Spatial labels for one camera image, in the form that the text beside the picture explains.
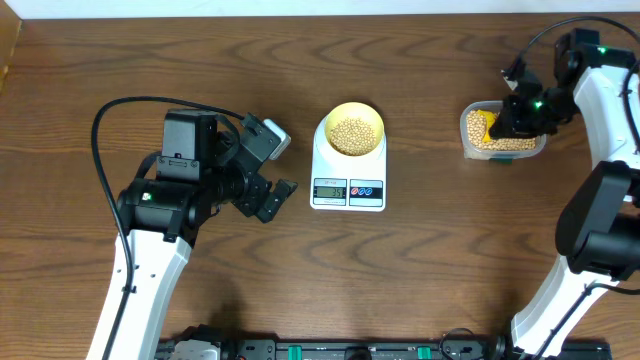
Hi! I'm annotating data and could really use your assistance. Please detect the yellow measuring scoop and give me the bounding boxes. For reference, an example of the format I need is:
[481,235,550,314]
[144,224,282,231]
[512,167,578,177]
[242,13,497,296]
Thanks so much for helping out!
[476,110,498,143]

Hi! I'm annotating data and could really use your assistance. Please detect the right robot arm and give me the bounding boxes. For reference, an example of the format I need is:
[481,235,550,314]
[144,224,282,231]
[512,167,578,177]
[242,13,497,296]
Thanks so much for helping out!
[488,28,639,359]

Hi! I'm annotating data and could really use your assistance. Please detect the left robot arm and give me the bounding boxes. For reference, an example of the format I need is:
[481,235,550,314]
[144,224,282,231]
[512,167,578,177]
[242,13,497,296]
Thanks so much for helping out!
[87,109,297,359]

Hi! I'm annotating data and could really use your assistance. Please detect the soybeans in bowl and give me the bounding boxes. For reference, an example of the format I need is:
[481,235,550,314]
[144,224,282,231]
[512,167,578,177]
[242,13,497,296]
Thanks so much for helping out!
[329,118,377,156]

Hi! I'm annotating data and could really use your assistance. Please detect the clear plastic container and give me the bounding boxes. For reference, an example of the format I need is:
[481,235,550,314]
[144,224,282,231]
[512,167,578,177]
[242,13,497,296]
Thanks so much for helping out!
[460,100,547,160]

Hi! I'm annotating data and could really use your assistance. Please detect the green tape label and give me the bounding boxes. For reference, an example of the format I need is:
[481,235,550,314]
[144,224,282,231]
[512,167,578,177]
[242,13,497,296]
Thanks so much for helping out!
[489,157,514,164]

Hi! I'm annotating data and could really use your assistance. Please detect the soybeans in container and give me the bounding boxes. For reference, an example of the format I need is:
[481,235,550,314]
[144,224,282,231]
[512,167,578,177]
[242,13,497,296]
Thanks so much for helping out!
[466,110,536,151]

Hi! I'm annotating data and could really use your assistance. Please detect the right black cable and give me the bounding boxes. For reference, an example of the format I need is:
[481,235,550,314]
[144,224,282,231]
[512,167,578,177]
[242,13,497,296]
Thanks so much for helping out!
[504,15,640,81]

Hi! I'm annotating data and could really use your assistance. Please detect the black cable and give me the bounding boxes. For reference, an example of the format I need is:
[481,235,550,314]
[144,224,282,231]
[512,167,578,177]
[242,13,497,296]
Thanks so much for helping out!
[90,95,246,360]
[504,15,640,81]

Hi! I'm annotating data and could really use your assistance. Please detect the left black cable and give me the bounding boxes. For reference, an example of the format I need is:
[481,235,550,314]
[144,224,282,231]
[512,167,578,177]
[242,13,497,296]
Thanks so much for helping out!
[90,95,246,360]

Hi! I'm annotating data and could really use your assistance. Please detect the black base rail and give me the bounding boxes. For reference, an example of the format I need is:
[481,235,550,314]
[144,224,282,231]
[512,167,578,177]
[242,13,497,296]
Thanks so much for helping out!
[154,324,614,360]

